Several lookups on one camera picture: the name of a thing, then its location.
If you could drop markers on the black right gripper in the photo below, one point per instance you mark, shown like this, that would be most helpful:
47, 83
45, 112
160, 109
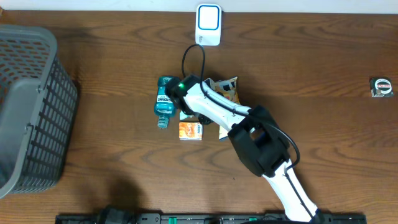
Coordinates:
206, 121

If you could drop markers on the light teal small packet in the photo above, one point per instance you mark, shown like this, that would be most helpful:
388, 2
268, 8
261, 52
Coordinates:
183, 116

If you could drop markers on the teal mouthwash bottle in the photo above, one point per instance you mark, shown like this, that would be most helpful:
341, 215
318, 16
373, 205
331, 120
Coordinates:
163, 107

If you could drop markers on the orange tissue pack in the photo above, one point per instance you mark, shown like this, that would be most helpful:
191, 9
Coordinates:
190, 131

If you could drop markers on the yellow snack bag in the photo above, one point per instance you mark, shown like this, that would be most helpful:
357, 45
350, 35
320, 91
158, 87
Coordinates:
226, 88

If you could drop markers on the green round-label packet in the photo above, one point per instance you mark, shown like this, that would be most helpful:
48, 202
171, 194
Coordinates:
381, 87

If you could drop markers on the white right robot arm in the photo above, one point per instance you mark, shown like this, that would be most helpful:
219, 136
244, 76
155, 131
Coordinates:
263, 148

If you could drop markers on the white barcode scanner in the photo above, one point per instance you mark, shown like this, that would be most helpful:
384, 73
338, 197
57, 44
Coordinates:
208, 24

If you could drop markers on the grey plastic shopping basket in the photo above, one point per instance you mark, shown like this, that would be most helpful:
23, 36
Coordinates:
39, 102

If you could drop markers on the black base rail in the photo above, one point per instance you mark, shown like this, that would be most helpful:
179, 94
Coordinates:
156, 218

